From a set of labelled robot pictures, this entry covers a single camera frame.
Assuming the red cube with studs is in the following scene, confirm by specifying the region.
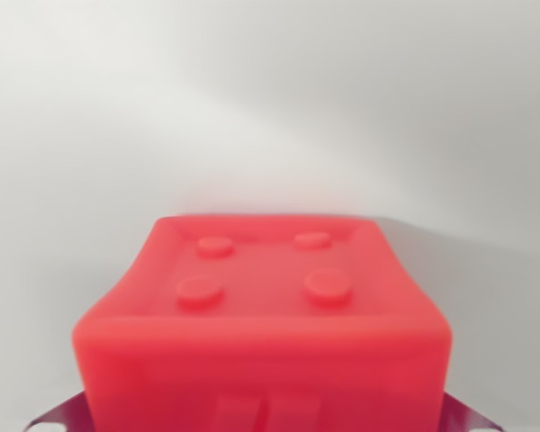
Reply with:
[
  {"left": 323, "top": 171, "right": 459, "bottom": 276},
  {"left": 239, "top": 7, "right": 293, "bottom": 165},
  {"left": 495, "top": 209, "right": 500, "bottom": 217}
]
[{"left": 70, "top": 212, "right": 454, "bottom": 432}]

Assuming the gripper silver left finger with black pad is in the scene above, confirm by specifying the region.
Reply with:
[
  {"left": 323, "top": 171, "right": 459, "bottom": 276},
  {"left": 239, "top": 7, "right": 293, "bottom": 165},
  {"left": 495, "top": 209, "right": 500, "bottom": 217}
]
[{"left": 23, "top": 389, "right": 95, "bottom": 432}]

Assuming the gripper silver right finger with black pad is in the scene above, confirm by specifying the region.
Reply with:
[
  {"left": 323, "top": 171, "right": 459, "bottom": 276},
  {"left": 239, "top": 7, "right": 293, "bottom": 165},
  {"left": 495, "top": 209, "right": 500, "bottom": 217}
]
[{"left": 437, "top": 390, "right": 513, "bottom": 432}]

